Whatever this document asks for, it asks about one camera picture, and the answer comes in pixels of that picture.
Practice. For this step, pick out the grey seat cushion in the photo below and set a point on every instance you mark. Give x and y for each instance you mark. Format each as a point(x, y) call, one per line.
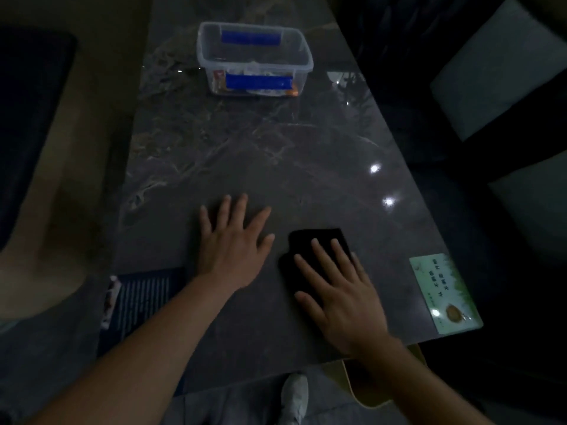
point(536, 207)

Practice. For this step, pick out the white shoe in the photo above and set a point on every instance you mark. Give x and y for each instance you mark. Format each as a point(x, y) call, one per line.
point(294, 398)

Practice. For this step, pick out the person's right little finger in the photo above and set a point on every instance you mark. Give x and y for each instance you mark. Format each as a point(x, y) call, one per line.
point(359, 266)

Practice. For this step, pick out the white packets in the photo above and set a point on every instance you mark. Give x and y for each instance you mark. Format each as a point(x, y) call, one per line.
point(259, 84)

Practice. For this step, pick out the clear plastic box, blue latches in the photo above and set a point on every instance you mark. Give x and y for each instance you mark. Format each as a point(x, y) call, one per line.
point(252, 55)

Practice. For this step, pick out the person's right hand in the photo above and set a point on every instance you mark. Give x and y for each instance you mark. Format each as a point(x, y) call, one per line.
point(347, 305)

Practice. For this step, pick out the person's left thumb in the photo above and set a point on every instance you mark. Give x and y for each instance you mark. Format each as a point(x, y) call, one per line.
point(265, 245)

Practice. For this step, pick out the small white red packet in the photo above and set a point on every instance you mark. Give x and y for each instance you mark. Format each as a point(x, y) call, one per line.
point(110, 300)

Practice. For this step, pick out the blue ribbed mat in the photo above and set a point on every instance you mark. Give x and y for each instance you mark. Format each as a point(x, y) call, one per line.
point(141, 300)

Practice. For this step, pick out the black sofa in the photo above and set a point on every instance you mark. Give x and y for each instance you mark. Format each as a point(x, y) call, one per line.
point(398, 84)

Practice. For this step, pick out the person's left hand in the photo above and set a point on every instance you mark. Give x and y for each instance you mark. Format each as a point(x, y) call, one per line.
point(230, 254)

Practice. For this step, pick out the green printed card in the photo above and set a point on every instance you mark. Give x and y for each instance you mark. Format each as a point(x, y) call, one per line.
point(445, 292)

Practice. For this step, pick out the person's right middle finger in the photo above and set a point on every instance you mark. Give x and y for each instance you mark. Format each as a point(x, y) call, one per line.
point(324, 258)

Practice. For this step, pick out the person's left little finger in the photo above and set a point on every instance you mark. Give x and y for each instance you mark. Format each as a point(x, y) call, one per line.
point(205, 221)

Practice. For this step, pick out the person's right thumb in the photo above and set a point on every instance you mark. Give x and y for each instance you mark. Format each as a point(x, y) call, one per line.
point(308, 306)

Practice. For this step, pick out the person's right forearm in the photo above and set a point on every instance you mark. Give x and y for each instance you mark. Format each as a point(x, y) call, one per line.
point(416, 385)

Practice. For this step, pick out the large grey cushion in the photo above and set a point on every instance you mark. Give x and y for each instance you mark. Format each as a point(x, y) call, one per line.
point(500, 70)

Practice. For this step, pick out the black cloth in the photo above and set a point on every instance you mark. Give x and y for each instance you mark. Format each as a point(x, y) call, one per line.
point(299, 252)

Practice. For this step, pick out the person's left forearm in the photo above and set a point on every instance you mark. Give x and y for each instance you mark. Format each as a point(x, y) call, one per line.
point(146, 354)

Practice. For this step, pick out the person's left middle finger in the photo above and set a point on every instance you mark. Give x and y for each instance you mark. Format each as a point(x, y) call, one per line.
point(239, 210)

